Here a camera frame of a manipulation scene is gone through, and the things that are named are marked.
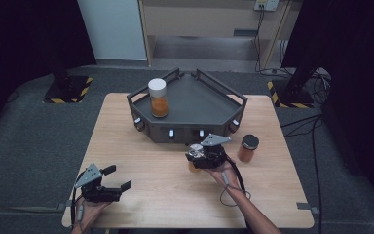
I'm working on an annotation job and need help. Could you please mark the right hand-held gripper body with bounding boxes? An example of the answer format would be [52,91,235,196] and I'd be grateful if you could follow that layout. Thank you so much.
[196,134,232,170]

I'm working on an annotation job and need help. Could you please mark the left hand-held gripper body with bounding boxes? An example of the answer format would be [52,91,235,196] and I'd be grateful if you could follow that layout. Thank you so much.
[73,163,125,204]

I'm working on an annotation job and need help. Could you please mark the silver lid glass spice jar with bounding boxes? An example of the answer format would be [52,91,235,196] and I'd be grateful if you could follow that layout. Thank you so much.
[188,143,206,174]

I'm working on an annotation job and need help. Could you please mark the black lid glass spice jar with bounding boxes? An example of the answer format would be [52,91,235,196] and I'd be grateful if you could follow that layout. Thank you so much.
[237,134,260,164]

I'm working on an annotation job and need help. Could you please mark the dark grey spice rack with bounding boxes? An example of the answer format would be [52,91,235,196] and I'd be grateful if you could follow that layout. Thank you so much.
[126,67,248,144]

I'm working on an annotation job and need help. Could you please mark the white lid glass spice jar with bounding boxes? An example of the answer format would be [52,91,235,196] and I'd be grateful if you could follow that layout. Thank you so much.
[147,77,170,119]

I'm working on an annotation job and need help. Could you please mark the person's left hand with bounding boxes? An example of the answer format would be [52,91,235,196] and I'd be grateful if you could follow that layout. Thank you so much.
[74,196,113,227]

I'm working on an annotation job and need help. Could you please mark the person's right hand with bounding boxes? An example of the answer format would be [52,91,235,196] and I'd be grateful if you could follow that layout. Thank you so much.
[206,160,240,191]

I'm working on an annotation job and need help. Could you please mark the grey table clamp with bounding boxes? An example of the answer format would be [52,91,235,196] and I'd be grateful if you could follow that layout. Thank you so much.
[296,201,320,215]
[56,200,72,212]

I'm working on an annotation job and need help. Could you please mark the black stand with striped base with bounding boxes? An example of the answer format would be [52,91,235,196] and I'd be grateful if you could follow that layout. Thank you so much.
[43,64,94,105]
[267,58,325,109]

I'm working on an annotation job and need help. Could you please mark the beige wooden cabinet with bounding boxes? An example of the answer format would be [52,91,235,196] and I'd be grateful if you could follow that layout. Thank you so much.
[137,0,295,70]

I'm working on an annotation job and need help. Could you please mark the white panel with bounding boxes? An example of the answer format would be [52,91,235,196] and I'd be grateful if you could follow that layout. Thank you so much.
[76,0,148,61]

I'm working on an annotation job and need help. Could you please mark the black curtain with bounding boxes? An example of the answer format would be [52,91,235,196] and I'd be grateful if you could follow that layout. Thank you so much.
[0,0,97,140]
[281,0,374,204]

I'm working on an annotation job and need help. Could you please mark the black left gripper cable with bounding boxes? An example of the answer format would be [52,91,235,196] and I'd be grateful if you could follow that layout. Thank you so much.
[71,186,86,228]

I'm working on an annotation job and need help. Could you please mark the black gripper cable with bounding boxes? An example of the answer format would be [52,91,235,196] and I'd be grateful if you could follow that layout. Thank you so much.
[219,155,251,208]
[71,186,86,228]

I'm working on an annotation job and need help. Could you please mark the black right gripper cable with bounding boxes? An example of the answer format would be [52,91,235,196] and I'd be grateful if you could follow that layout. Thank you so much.
[219,155,251,208]

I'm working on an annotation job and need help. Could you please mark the black floor cables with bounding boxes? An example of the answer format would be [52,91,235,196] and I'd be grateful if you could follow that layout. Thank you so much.
[280,67,333,234]

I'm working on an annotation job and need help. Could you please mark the black wall socket cables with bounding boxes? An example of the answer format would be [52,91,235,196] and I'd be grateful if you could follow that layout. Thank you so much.
[253,6,293,77]

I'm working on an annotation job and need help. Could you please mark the grey wall plate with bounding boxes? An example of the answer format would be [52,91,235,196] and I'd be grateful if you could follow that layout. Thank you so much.
[233,28,259,37]

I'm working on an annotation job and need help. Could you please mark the white wall socket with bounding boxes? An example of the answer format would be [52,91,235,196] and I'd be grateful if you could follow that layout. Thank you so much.
[253,0,281,12]

